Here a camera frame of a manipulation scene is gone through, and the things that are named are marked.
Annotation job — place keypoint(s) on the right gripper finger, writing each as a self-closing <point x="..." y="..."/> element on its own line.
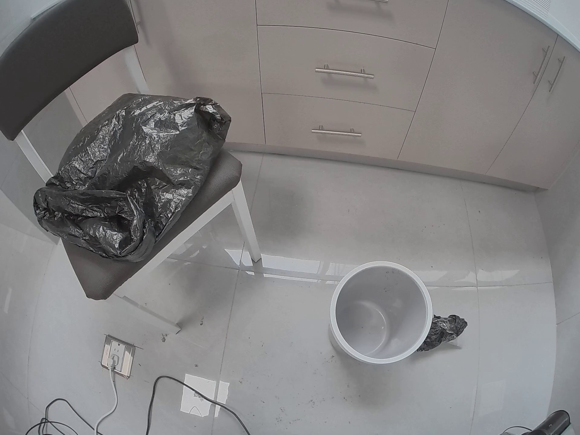
<point x="555" y="422"/>

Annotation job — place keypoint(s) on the black plastic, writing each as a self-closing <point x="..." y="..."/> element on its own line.
<point x="446" y="329"/>

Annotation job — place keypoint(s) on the black plastic bag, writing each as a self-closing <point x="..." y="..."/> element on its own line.
<point x="136" y="175"/>

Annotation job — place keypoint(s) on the white trash bin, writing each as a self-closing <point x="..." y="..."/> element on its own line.
<point x="362" y="315"/>

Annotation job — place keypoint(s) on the beige cabinet with drawers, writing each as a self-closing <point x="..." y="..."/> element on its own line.
<point x="344" y="30"/>

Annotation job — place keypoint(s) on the grey chair with white frame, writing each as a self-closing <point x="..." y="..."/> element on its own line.
<point x="222" y="170"/>

